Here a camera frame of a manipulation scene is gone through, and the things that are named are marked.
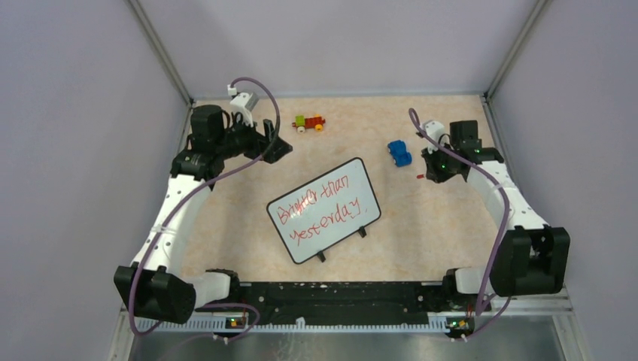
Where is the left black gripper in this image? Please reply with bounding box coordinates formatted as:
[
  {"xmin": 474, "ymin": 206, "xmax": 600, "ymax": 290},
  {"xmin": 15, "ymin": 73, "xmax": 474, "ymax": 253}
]
[{"xmin": 214, "ymin": 111, "xmax": 291, "ymax": 163}]

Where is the small whiteboard with stand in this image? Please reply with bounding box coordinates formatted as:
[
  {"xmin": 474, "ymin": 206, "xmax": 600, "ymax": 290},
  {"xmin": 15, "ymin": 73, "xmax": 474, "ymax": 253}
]
[{"xmin": 266, "ymin": 157, "xmax": 381, "ymax": 265}]

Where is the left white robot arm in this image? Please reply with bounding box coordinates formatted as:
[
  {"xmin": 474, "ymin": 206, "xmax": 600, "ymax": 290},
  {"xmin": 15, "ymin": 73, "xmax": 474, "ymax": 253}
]
[{"xmin": 114, "ymin": 105, "xmax": 293, "ymax": 324}]

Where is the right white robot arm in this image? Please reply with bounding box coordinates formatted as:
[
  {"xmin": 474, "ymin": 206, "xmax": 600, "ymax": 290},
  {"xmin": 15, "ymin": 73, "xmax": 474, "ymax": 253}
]
[{"xmin": 418, "ymin": 120, "xmax": 571, "ymax": 310}]

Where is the blue toy car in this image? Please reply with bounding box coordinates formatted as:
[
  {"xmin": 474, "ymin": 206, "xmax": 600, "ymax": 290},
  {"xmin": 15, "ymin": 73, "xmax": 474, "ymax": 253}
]
[{"xmin": 387, "ymin": 140, "xmax": 412, "ymax": 167}]

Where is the red green toy train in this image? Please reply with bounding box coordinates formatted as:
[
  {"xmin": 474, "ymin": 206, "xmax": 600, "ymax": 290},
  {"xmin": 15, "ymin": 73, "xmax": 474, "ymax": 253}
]
[{"xmin": 291, "ymin": 115, "xmax": 326, "ymax": 133}]

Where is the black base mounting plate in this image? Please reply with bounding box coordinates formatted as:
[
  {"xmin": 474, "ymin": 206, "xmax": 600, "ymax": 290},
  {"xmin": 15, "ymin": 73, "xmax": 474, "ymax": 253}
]
[{"xmin": 214, "ymin": 281, "xmax": 477, "ymax": 313}]

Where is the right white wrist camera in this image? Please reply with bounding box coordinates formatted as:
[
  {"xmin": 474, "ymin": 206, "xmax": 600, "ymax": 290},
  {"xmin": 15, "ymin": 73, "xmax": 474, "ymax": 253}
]
[{"xmin": 420, "ymin": 120, "xmax": 445, "ymax": 154}]

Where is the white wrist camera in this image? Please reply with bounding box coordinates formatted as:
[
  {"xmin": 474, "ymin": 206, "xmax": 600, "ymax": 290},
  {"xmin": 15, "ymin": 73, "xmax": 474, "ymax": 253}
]
[
  {"xmin": 420, "ymin": 120, "xmax": 445, "ymax": 154},
  {"xmin": 227, "ymin": 84, "xmax": 260, "ymax": 127}
]

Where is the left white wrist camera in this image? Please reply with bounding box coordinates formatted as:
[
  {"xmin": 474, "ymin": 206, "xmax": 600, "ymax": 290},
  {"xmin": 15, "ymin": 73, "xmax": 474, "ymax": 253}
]
[{"xmin": 227, "ymin": 84, "xmax": 260, "ymax": 127}]

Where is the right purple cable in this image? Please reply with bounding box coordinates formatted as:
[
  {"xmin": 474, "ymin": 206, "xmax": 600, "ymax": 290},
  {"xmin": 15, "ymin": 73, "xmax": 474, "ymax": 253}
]
[{"xmin": 409, "ymin": 108, "xmax": 512, "ymax": 340}]

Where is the purple cable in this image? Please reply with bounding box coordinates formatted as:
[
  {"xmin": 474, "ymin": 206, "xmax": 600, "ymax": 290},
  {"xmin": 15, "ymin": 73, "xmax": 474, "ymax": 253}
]
[
  {"xmin": 409, "ymin": 108, "xmax": 512, "ymax": 340},
  {"xmin": 127, "ymin": 76, "xmax": 281, "ymax": 344}
]

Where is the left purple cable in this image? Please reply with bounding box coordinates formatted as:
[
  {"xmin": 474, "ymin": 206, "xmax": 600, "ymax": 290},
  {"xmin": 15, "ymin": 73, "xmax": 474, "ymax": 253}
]
[{"xmin": 127, "ymin": 76, "xmax": 281, "ymax": 344}]

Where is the grey slotted cable duct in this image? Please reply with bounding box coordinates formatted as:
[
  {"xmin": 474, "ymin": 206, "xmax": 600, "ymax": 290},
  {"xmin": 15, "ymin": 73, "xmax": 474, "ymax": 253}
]
[{"xmin": 156, "ymin": 315, "xmax": 449, "ymax": 333}]

